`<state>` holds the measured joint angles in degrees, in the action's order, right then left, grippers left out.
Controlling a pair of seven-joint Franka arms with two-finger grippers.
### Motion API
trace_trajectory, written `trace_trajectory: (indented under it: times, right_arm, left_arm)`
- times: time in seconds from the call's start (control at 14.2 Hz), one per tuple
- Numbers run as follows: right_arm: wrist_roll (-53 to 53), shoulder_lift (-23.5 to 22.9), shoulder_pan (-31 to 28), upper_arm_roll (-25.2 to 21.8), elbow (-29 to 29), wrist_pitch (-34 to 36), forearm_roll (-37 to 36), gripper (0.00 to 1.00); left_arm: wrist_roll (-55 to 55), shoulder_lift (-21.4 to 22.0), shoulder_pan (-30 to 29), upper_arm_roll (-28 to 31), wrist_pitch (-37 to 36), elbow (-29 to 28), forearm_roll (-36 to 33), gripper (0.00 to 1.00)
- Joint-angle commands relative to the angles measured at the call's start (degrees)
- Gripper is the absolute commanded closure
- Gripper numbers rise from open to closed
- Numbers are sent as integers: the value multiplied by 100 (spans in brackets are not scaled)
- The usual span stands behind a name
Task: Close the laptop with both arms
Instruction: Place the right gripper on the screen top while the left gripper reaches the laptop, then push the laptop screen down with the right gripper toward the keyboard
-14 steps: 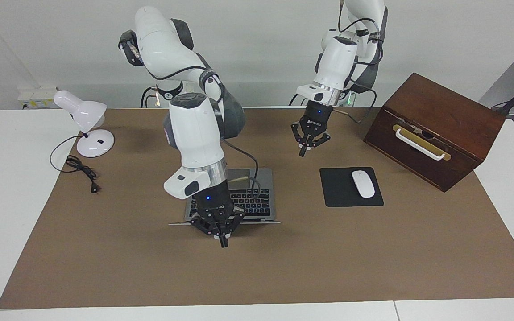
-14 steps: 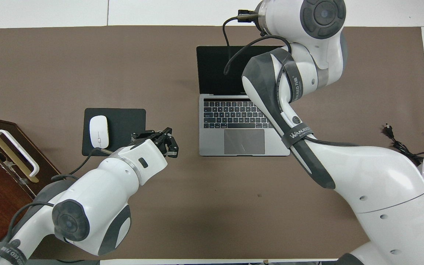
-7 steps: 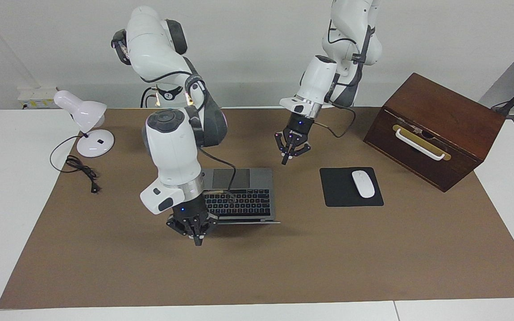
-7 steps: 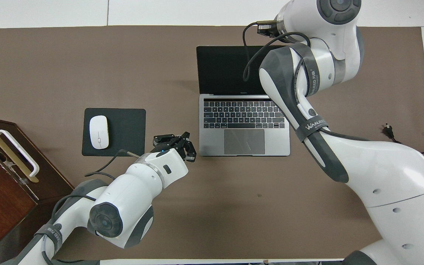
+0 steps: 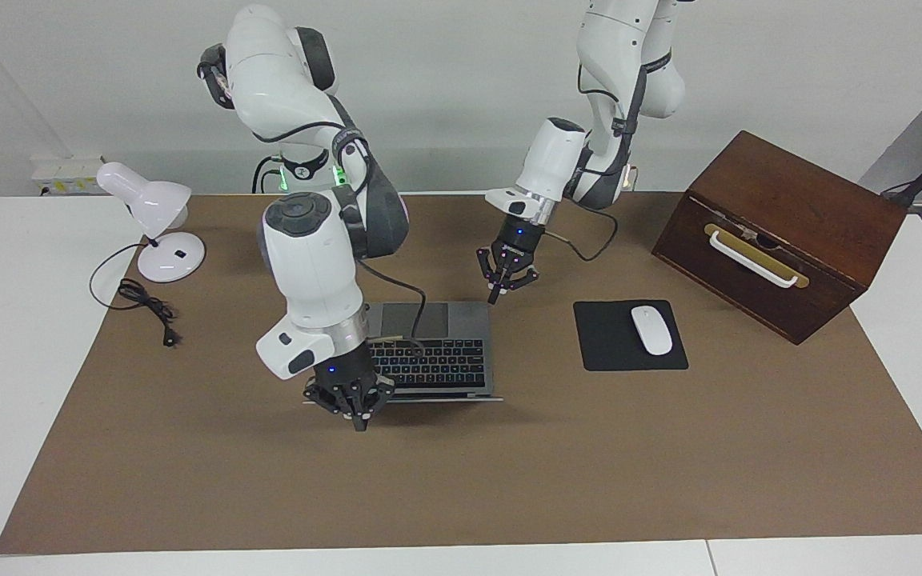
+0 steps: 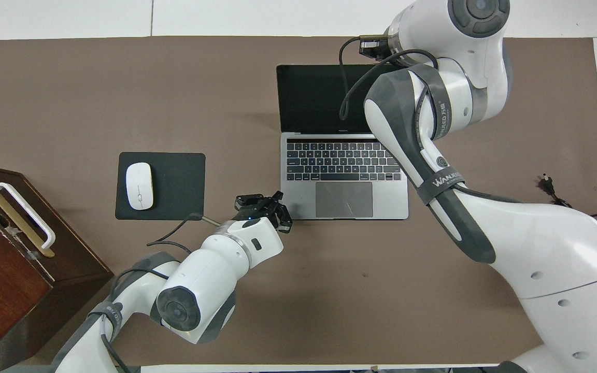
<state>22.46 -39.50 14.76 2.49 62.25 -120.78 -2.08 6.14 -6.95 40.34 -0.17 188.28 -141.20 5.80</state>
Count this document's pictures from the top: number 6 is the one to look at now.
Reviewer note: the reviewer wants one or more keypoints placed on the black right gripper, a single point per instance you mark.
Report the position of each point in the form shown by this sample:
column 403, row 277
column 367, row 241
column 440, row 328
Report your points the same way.
column 373, row 49

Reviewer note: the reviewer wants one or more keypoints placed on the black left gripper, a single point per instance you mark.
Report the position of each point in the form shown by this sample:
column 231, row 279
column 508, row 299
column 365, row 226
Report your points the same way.
column 257, row 211

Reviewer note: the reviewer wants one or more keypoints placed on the silver laptop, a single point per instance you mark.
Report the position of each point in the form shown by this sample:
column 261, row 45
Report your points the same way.
column 329, row 202

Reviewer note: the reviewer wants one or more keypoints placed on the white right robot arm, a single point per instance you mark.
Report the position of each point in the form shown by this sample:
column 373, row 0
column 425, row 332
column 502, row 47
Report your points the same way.
column 537, row 248

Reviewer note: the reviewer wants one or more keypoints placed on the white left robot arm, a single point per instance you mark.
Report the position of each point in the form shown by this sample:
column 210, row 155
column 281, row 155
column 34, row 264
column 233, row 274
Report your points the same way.
column 205, row 280

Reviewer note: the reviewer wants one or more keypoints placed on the black mouse pad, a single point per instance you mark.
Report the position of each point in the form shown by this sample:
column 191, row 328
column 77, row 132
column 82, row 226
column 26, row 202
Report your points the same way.
column 179, row 181

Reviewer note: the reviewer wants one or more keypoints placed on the white computer mouse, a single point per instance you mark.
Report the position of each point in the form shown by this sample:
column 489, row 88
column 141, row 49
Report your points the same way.
column 139, row 186

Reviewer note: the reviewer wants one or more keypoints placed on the brown table mat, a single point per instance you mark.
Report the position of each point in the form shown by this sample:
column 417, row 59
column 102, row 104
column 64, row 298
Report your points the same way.
column 122, row 93

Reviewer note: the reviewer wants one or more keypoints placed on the dark wooden box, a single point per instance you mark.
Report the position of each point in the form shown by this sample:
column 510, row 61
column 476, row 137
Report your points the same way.
column 8, row 280

